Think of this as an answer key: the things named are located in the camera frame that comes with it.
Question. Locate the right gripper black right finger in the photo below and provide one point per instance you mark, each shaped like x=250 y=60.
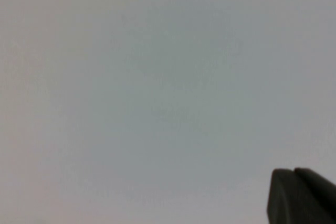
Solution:
x=320 y=184

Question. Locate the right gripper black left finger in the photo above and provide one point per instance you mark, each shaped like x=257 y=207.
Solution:
x=283 y=203

